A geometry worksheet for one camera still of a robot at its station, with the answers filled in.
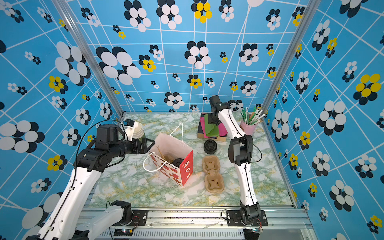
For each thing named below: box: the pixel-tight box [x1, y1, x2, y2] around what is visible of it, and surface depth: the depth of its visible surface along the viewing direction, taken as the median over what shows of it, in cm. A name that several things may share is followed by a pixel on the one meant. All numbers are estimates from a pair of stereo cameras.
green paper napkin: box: [204, 114, 220, 137], surface depth 98 cm
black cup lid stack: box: [203, 139, 218, 155], surface depth 98 cm
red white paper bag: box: [149, 122, 194, 187], surface depth 77 cm
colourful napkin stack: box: [197, 112, 228, 142], surface depth 103 cm
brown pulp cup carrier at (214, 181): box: [201, 155, 225, 194], surface depth 85 cm
